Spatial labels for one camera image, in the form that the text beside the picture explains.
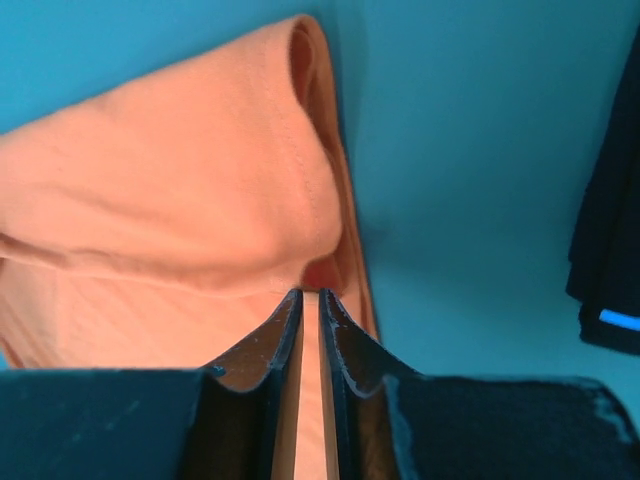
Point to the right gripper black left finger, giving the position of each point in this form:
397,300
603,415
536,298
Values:
233,418

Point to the orange t shirt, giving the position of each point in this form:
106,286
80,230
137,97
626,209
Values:
157,224

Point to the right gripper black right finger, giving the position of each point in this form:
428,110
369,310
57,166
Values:
385,420

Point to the folded black t shirt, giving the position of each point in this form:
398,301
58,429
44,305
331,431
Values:
604,253

